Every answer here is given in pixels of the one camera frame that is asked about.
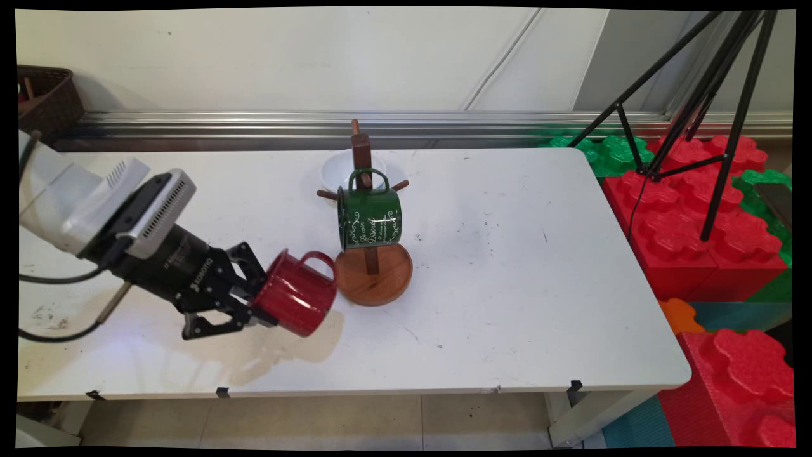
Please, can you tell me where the green foam building block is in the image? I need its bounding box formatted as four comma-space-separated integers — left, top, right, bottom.
731, 168, 794, 303
539, 133, 655, 178

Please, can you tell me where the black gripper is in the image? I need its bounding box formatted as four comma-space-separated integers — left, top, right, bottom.
82, 225, 280, 340

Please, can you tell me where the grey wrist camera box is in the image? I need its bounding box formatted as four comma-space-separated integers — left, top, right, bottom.
117, 168, 197, 260

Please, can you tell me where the white bowl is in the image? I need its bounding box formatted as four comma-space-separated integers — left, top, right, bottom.
320, 149, 388, 194

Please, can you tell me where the green enamel mug white lettering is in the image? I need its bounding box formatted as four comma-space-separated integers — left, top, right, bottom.
337, 167, 403, 250

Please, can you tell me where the red foam building block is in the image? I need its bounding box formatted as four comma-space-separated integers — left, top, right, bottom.
601, 170, 790, 303
646, 135, 768, 178
658, 328, 796, 448

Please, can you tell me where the wooden mug tree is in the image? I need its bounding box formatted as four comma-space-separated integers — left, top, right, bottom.
317, 118, 414, 307

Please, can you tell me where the aluminium wall rail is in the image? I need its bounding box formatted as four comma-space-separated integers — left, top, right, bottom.
70, 111, 794, 150

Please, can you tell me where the black camera cable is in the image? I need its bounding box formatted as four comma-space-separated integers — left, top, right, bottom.
18, 238, 128, 284

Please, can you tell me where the red enamel mug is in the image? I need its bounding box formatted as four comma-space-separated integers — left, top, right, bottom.
252, 249, 339, 338

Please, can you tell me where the orange foam building block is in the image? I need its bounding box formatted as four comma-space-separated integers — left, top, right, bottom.
658, 298, 706, 335

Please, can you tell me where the teal foam building block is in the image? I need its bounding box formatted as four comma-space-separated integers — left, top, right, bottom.
688, 301, 794, 334
601, 395, 677, 448

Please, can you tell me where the white vented camera mount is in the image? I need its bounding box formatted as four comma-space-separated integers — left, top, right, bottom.
60, 157, 151, 256

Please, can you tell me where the white table leg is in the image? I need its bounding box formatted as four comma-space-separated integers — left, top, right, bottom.
544, 390, 657, 448

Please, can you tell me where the brown wicker basket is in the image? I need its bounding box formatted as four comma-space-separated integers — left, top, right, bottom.
18, 65, 84, 147

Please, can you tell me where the black tripod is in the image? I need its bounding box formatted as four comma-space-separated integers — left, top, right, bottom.
566, 10, 780, 242

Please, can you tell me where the black cable with metal plug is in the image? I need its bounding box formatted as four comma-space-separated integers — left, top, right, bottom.
18, 282, 133, 343

